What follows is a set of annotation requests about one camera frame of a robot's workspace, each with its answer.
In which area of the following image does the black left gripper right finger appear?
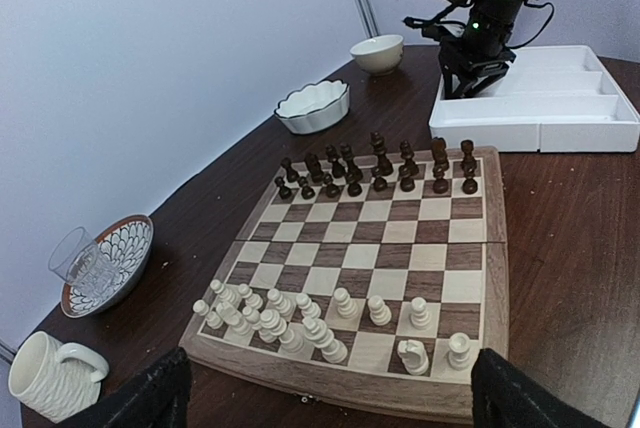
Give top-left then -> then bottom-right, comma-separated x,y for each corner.
471,348 -> 603,427

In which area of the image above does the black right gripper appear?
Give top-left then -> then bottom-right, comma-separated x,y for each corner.
439,0 -> 528,100

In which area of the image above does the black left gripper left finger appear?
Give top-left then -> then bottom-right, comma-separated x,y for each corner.
64,347 -> 192,427

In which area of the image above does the white chess rook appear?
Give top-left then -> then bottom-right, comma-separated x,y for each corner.
192,299 -> 224,329
447,332 -> 471,371

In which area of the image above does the white chess bishop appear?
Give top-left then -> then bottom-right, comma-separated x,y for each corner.
259,309 -> 287,343

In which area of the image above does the white chess queen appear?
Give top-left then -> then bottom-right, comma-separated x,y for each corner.
302,317 -> 348,364

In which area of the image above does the dark chess piece corner rook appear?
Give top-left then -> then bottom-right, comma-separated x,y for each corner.
460,139 -> 477,172

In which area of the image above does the dark chess pawn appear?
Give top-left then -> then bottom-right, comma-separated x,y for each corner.
462,170 -> 478,195

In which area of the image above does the dark chess pieces row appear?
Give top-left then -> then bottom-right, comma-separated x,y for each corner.
273,130 -> 452,203

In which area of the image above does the wooden chess board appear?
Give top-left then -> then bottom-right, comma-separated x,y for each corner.
180,147 -> 509,423

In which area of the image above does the cream round bowl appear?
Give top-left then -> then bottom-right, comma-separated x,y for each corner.
349,34 -> 404,76

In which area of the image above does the white plastic divided tray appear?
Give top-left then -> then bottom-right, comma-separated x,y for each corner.
429,45 -> 639,153

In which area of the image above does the cream ceramic mug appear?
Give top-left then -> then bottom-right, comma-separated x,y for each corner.
8,331 -> 110,423

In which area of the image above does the patterned brown rim plate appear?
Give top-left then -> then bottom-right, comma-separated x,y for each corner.
59,213 -> 155,319

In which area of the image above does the white scalloped bowl black rim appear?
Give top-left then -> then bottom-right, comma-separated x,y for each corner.
274,80 -> 350,135

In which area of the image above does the clear drinking glass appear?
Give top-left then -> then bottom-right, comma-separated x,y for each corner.
47,226 -> 117,298

